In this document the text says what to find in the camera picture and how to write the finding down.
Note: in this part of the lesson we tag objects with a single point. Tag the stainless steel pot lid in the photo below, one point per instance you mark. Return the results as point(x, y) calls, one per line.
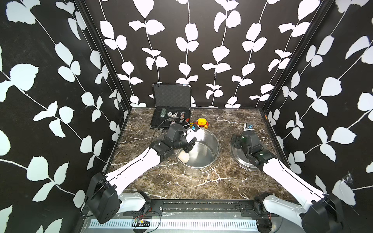
point(239, 157)

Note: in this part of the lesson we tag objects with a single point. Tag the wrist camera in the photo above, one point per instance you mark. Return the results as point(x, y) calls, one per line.
point(248, 127)
point(192, 132)

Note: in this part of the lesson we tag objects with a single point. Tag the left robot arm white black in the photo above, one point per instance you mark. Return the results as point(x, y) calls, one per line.
point(104, 196)

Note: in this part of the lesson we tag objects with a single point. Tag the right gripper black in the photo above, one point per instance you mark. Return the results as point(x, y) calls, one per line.
point(239, 140)

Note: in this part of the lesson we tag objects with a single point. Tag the black poker chip case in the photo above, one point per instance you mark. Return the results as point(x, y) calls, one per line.
point(176, 99)

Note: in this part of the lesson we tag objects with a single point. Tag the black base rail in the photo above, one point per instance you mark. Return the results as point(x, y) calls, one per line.
point(245, 208)

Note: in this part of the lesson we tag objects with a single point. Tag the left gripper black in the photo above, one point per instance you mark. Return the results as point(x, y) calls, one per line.
point(189, 145)

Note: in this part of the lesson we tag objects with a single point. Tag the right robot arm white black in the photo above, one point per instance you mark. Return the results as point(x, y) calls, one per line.
point(315, 211)

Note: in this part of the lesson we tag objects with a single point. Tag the yellow red toy car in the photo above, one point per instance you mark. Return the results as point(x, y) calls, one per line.
point(202, 122)

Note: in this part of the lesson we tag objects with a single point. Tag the blue green chip stack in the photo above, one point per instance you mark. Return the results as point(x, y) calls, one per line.
point(163, 112)

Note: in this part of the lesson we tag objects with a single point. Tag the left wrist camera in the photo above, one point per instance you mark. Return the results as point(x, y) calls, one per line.
point(192, 132)

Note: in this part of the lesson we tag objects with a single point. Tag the white perforated strip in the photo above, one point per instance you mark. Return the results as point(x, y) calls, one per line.
point(179, 224)

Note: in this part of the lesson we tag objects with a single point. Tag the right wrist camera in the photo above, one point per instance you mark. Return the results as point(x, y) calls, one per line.
point(248, 127)

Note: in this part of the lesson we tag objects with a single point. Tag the white plastic ladle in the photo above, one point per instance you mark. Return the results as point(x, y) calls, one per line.
point(184, 157)

